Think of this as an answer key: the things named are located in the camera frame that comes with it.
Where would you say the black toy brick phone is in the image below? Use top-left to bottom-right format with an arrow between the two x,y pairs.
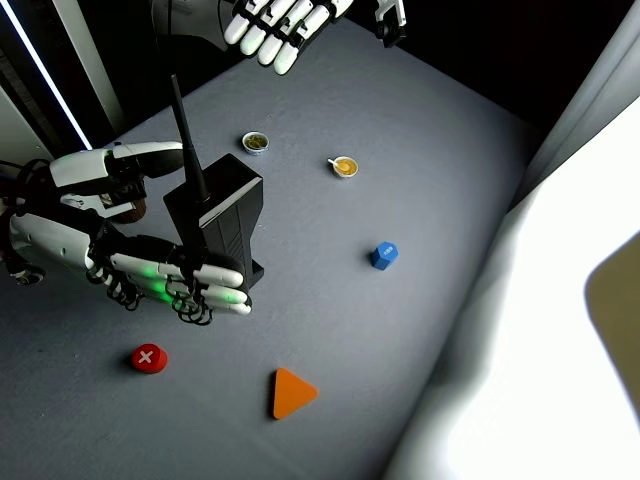
163,74 -> 265,291

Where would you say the red round block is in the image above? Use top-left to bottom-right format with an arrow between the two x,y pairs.
131,343 -> 169,375

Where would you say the toy bowl of yellow soup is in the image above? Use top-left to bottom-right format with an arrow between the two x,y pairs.
327,155 -> 360,180

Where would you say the white fabric backdrop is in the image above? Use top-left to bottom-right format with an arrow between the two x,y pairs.
384,0 -> 640,480

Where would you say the grey machine housing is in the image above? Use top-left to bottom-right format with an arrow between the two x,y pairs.
152,0 -> 229,51

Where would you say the olive rounded panel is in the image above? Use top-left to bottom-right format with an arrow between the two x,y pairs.
584,234 -> 640,416

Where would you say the grey table cloth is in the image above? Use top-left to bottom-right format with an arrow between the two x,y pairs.
0,17 -> 546,480

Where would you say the orange triangle block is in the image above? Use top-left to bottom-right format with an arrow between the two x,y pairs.
272,367 -> 320,421

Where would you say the blue hexagonal block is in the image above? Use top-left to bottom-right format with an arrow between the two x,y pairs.
370,241 -> 400,272

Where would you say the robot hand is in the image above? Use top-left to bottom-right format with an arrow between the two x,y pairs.
222,0 -> 354,76
7,141 -> 253,326

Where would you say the grey frame post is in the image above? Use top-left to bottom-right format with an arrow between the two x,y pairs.
52,0 -> 126,134

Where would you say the toy bowl of green soup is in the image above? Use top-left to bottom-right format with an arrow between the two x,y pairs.
242,131 -> 271,157

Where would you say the white light strip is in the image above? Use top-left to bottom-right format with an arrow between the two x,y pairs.
0,0 -> 95,151

